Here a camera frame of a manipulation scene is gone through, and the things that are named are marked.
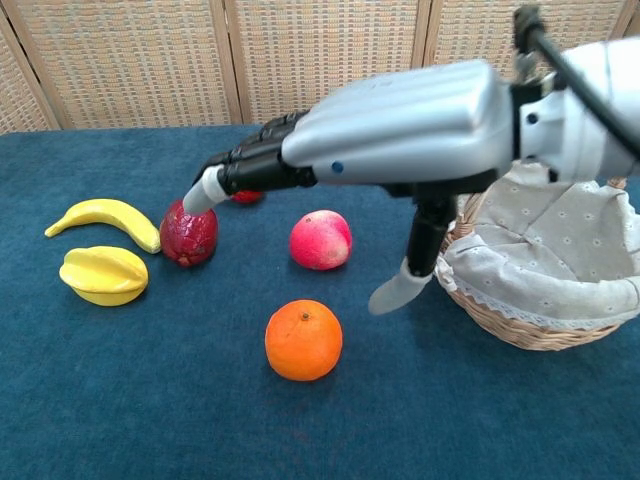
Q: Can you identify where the wicker basket with cloth liner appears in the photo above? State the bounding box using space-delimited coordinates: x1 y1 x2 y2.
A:
433 162 640 352

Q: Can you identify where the dark red fruit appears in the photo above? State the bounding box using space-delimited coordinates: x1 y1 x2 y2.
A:
159 198 220 268

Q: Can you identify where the woven folding screen panel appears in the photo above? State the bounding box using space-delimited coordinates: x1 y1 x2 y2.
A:
219 0 434 126
0 9 64 135
422 0 640 69
0 0 246 132

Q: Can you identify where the orange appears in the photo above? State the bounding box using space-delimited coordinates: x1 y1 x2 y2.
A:
264 298 345 383

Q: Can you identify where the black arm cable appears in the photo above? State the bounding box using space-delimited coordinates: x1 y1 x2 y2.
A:
513 3 640 162

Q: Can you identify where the yellow banana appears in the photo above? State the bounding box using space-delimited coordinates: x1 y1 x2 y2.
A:
43 198 162 255

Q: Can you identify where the yellow starfruit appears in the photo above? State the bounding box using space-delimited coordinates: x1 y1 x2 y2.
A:
58 245 150 308

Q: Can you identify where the blue carpet table mat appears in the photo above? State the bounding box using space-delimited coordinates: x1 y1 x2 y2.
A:
0 124 640 480

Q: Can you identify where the pink red peach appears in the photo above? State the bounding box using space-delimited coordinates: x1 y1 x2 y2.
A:
288 209 354 272

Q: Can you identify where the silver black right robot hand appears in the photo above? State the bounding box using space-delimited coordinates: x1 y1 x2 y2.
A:
182 59 521 316

